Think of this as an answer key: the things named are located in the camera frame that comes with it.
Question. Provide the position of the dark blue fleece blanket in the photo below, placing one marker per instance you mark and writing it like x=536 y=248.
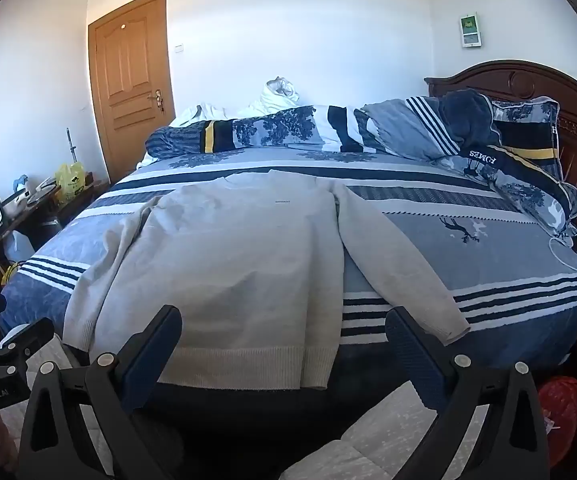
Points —
x=468 y=115

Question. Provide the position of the brown wooden door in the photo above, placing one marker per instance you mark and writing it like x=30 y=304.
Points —
x=128 y=85

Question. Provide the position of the white wall control panel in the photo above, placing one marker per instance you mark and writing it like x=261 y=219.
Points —
x=470 y=30

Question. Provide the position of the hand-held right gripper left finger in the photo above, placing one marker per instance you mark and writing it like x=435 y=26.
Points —
x=151 y=360

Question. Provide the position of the person's left hand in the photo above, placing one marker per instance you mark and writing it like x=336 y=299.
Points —
x=3 y=440

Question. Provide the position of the cream knitted sweater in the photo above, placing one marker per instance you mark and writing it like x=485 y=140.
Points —
x=248 y=270

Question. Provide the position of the white plastic jug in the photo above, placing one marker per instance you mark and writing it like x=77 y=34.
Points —
x=19 y=247

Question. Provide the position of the small blue cloth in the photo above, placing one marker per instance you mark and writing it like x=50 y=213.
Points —
x=22 y=182

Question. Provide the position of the dark blue lettered pillow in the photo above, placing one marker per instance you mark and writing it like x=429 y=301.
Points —
x=518 y=180

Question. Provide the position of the white garment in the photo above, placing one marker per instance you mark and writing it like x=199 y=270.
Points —
x=198 y=112

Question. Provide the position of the red plastic bag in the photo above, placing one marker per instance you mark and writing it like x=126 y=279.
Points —
x=560 y=410

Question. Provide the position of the blue striped bed sheet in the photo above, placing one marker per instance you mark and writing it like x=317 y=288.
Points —
x=418 y=260

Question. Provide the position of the dark wooden side table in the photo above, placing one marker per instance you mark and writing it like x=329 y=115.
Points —
x=43 y=215

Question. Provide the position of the dark blue yellow-striped pillow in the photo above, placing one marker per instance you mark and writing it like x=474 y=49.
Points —
x=523 y=132

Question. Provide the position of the yellow plastic bag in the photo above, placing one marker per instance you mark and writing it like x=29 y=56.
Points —
x=71 y=182

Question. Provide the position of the person's right leg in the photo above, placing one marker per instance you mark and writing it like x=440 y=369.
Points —
x=398 y=430

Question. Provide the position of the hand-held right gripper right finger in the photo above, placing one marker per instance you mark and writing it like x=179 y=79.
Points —
x=412 y=355

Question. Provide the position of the grey-blue striped pillow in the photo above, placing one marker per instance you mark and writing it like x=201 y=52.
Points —
x=403 y=127

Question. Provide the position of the dark wooden headboard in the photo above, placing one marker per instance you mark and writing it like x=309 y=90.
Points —
x=518 y=77

